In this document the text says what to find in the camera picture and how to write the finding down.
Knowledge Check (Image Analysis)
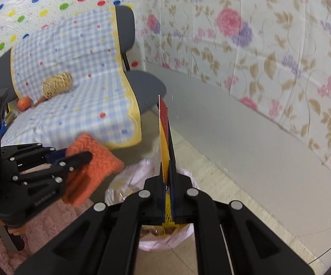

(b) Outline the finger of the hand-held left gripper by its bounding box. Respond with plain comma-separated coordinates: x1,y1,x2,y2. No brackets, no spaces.
11,151,93,185
1,143,68,168

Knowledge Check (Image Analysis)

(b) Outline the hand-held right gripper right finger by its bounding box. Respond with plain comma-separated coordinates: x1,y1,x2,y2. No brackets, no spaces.
168,160,316,275

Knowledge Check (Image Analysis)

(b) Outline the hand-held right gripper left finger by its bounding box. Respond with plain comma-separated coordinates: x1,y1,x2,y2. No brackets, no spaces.
15,163,167,275

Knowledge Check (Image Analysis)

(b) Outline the yellow mesh net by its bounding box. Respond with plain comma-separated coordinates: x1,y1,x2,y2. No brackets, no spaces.
161,183,179,231

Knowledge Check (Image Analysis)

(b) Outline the orange cloth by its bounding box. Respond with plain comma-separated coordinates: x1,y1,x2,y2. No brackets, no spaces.
61,133,125,207

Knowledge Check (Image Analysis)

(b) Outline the waste bin with pink bag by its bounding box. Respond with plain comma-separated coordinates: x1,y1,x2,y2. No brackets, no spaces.
105,157,196,251

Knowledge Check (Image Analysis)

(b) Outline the red and yellow card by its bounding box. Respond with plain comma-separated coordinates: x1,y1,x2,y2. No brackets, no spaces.
158,94,176,184

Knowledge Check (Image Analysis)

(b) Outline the red apple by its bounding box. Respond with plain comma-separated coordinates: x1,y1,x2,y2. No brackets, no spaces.
17,97,33,112

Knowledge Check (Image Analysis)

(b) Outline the woven bamboo basket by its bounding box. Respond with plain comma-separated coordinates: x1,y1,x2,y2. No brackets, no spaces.
42,72,73,99

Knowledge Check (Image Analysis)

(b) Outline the pink fluffy rug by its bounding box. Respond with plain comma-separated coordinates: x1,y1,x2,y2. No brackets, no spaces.
0,166,94,275

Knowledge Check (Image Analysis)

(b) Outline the dark grey chair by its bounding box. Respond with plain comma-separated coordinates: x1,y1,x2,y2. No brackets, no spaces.
115,6,167,113
0,49,18,104

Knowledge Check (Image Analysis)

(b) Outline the blue checkered cloth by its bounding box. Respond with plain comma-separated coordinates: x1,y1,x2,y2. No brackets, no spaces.
1,6,143,149

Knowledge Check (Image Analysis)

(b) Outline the dotted wall sheet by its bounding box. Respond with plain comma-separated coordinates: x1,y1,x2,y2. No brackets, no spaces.
0,0,143,72

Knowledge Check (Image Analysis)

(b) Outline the floral wall sheet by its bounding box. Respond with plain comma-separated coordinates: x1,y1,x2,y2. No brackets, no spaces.
131,0,331,187

